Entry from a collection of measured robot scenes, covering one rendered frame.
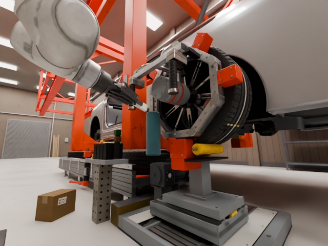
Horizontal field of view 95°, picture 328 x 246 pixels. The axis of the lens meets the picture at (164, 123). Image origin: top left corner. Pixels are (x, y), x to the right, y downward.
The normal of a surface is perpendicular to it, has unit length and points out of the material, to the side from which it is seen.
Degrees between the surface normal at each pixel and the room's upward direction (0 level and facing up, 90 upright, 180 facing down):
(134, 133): 90
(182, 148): 90
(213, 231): 90
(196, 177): 90
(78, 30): 103
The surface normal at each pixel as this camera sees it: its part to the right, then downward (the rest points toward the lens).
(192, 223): -0.73, -0.11
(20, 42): -0.05, 0.51
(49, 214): -0.24, -0.17
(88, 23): 0.74, 0.18
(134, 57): 0.68, -0.15
